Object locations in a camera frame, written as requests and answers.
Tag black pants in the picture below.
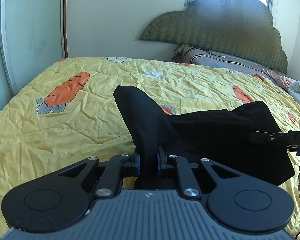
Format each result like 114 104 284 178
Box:
114 86 295 189

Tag pink and white clothes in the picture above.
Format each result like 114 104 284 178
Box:
263 69 300 105

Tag yellow carrot print quilt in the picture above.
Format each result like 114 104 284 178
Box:
0 57 300 236

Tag striped grey pillow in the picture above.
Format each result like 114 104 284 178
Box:
172 44 270 75

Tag green scalloped headboard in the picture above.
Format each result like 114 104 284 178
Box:
140 0 288 74

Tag glossy white wardrobe door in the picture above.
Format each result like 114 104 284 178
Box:
0 0 65 111

